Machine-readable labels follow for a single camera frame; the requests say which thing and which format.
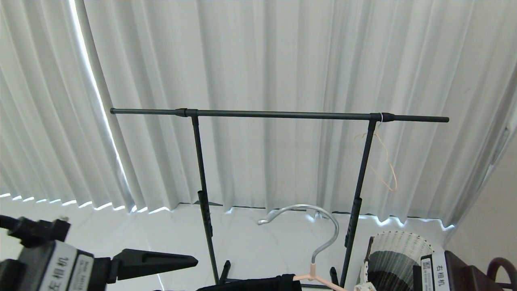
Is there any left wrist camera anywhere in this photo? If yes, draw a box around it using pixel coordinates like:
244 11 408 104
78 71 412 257
16 239 97 291

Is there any black clothes rack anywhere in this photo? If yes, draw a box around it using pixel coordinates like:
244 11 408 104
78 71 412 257
110 107 450 288

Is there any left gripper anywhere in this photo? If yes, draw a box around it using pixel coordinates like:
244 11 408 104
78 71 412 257
94 248 199 291

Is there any white laundry basket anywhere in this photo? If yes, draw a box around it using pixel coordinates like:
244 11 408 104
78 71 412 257
355 230 435 291

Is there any pink clothes hanger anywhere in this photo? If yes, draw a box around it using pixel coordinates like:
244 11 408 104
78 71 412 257
258 204 349 291
353 131 398 192

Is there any black garment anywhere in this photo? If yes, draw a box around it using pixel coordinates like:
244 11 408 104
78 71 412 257
196 274 303 291

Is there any white curtain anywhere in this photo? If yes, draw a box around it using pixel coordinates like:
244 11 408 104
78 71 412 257
0 0 517 233

